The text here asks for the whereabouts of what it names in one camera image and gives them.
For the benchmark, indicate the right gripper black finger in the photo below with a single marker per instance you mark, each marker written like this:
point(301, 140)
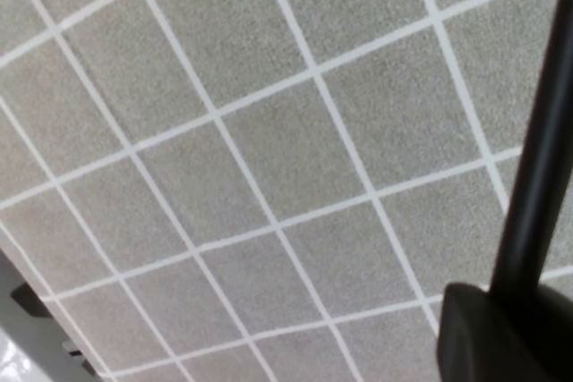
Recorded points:
point(478, 341)

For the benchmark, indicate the black pen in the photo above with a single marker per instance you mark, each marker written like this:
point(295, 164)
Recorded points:
point(544, 169)

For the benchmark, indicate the grey grid tablecloth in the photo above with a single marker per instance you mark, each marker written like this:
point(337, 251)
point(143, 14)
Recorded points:
point(260, 190)

